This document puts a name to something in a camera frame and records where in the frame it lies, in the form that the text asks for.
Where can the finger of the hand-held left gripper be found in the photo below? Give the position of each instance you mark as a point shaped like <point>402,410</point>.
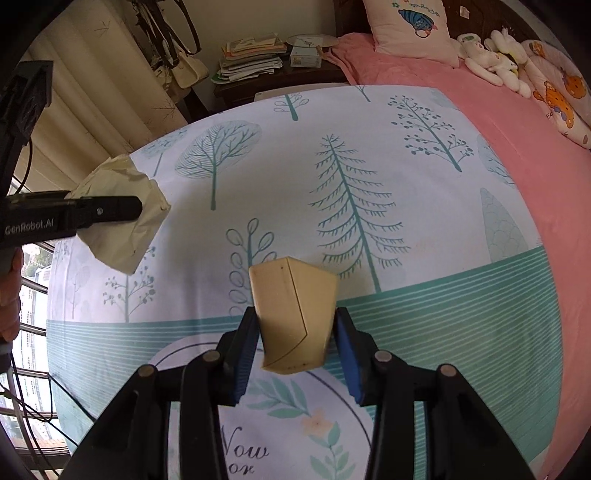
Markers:
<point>115,210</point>

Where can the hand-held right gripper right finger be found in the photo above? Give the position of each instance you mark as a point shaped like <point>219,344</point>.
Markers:
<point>351,364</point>

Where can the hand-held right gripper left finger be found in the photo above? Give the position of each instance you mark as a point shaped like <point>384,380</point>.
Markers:
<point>244,364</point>

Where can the yellow paper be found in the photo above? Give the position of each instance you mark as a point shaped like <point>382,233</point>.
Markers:
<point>124,244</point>

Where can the red white cardboard box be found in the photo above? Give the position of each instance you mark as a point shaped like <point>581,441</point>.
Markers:
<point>295,314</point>

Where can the person's left hand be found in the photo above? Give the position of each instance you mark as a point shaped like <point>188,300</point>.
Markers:
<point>9,295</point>

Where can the window grille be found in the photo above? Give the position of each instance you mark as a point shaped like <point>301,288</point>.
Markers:
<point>32,295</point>

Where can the cream curtain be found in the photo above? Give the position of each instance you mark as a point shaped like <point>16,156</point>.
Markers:
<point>115,92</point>

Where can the tree print tablecloth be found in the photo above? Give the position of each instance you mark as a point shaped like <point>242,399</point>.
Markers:
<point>415,230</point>

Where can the cream hanging bag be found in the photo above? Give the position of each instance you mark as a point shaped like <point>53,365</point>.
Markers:
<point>189,71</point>

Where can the dark wooden nightstand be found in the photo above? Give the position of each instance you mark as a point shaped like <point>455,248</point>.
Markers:
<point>277,87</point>

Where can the stack of books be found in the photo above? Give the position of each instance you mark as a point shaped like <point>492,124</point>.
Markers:
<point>251,57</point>

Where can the small box on nightstand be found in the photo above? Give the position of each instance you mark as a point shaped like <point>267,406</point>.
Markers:
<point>304,57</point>

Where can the round white plate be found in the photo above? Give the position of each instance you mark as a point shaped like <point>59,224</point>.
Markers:
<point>309,40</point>

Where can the pink bed sheet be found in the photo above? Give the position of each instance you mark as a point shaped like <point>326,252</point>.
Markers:
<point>531,161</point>

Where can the dark wooden headboard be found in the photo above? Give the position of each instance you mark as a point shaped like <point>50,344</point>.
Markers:
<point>346,14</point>

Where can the pink pillow with blue print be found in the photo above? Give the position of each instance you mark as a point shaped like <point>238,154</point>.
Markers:
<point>406,32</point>

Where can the cartoon print pillow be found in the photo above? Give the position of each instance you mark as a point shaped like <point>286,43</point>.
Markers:
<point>563,97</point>

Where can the white yellow plush toy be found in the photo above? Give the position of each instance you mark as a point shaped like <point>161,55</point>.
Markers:
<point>510,55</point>

